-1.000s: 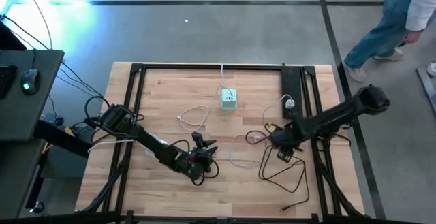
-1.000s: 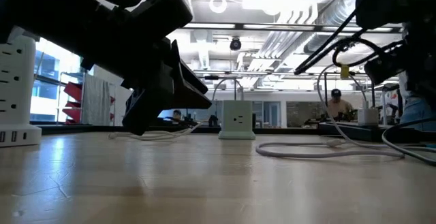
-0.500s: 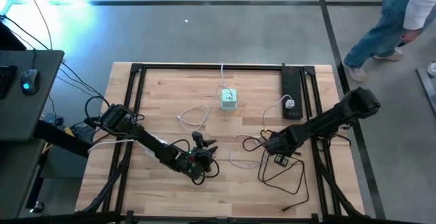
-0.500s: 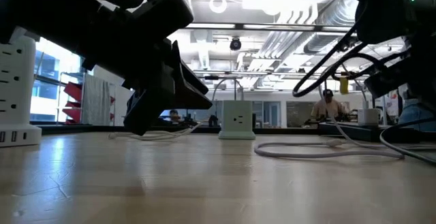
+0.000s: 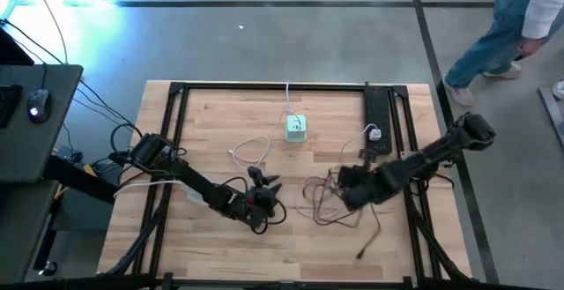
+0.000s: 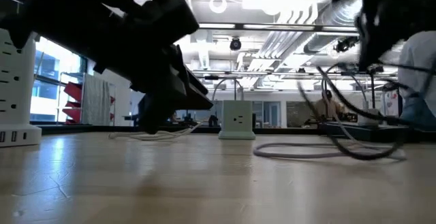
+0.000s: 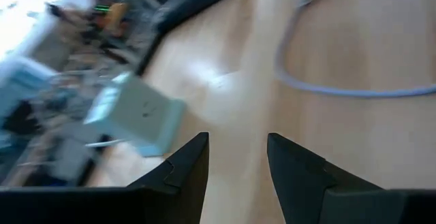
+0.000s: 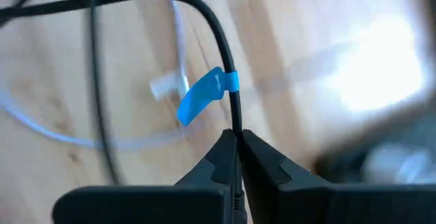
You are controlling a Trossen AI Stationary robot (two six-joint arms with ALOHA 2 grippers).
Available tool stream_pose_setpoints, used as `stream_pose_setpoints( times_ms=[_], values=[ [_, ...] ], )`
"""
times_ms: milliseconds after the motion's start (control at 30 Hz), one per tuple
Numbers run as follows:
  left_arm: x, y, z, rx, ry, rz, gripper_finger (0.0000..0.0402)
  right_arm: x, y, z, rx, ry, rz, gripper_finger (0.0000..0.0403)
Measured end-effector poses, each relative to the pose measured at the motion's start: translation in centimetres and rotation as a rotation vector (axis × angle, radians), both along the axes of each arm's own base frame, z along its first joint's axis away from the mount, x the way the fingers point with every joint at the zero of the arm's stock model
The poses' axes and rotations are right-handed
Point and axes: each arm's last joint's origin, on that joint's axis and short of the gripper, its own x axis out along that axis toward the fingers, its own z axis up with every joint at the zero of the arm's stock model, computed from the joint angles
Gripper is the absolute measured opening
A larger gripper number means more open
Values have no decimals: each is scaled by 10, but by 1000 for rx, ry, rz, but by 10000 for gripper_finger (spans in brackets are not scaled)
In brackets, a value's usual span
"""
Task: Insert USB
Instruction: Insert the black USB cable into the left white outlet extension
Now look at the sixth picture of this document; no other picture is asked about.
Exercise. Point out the white power strip tower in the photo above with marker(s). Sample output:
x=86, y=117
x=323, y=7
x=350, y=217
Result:
x=20, y=98

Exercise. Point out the person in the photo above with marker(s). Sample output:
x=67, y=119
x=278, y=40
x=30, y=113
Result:
x=328, y=106
x=419, y=74

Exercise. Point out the white round ceiling fixture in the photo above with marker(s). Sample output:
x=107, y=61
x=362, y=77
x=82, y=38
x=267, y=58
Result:
x=211, y=5

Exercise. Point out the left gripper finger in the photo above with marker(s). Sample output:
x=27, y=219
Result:
x=192, y=79
x=190, y=101

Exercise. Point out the long black power strip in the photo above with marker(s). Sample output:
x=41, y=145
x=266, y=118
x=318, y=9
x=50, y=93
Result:
x=361, y=132

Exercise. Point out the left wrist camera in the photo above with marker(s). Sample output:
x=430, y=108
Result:
x=167, y=16

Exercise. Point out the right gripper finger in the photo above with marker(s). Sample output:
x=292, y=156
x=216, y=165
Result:
x=369, y=47

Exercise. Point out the black background camera stand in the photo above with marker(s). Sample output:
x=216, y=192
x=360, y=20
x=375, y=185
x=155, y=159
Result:
x=372, y=91

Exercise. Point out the red shelf unit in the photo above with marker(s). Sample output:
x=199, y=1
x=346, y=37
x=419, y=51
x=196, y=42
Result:
x=73, y=91

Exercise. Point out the black overhead camera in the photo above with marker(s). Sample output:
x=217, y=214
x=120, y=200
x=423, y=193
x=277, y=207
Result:
x=235, y=44

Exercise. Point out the mint green power cube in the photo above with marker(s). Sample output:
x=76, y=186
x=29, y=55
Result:
x=236, y=118

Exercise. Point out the grey hanging cloth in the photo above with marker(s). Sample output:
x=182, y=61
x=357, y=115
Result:
x=96, y=99

